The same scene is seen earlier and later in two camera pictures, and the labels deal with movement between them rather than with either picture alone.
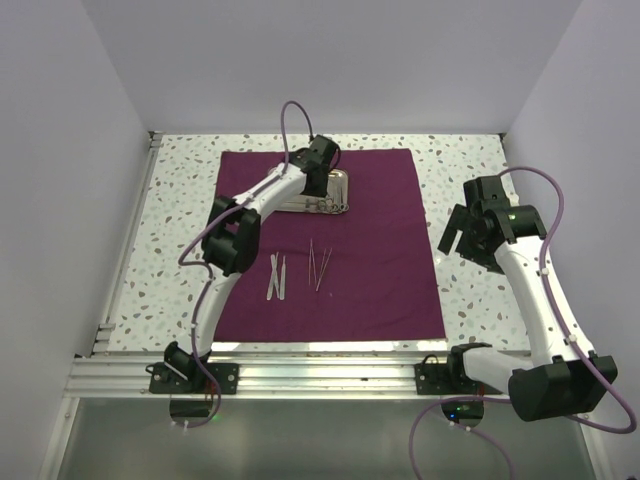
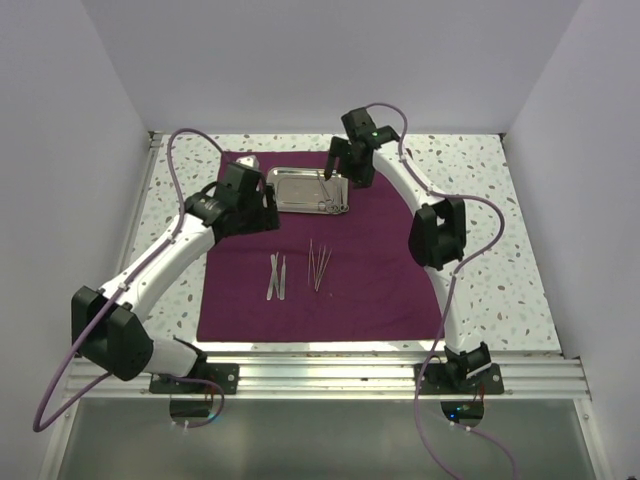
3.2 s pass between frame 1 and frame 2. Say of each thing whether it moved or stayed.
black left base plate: stayed
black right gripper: moved
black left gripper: moved
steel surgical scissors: moved
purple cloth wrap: stayed
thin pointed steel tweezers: stayed
